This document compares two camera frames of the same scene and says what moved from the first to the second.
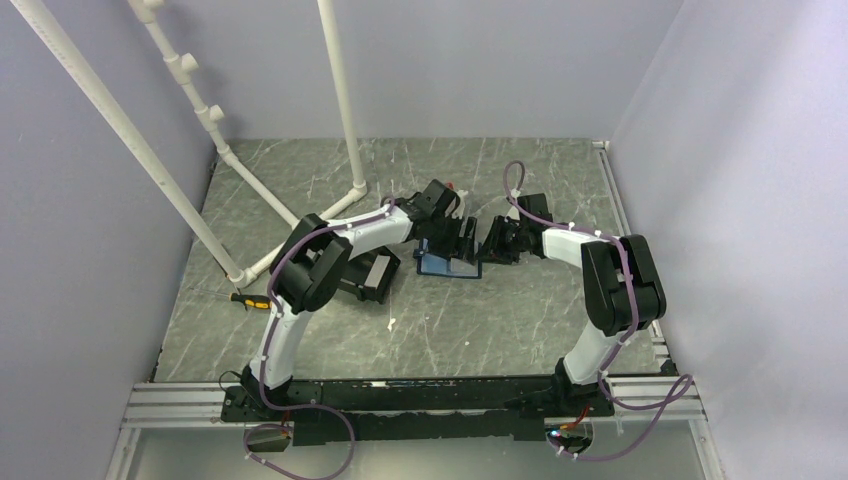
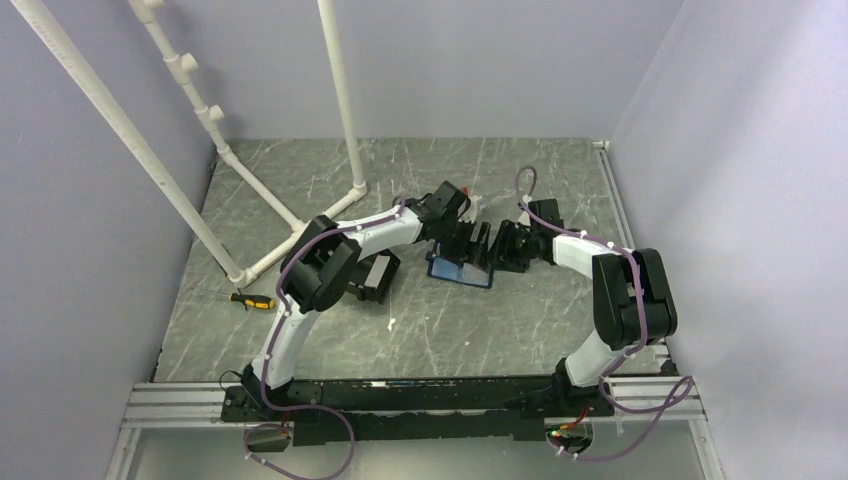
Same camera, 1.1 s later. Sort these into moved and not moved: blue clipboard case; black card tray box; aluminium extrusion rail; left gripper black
Moved: blue clipboard case
Not moved: black card tray box; aluminium extrusion rail; left gripper black
